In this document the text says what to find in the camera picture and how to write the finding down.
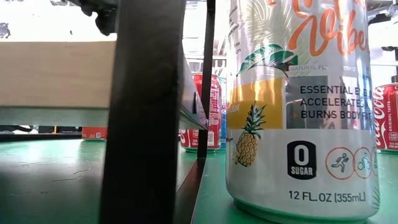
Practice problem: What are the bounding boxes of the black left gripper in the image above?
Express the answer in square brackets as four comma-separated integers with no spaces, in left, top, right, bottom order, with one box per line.
[67,0,119,37]

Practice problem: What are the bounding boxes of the red soda can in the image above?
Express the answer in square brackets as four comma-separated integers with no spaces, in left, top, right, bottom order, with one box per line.
[81,126,108,141]

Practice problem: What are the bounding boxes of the red Coca-Cola can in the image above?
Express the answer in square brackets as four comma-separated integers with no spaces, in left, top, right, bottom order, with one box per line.
[373,83,398,156]
[179,72,223,154]

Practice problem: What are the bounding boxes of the blue can blue tab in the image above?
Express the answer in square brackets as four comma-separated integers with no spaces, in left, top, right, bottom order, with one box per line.
[220,77,228,149]

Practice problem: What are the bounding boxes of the black can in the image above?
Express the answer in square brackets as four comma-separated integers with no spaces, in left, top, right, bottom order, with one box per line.
[225,0,381,224]

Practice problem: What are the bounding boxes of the wooden shelf board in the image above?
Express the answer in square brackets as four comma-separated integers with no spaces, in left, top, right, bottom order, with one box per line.
[0,40,118,127]

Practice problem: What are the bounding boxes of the green table mat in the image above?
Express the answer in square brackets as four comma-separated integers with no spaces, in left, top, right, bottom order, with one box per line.
[0,138,398,224]

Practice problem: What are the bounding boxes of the black table frame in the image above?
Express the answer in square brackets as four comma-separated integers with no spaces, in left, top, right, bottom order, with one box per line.
[0,133,83,142]

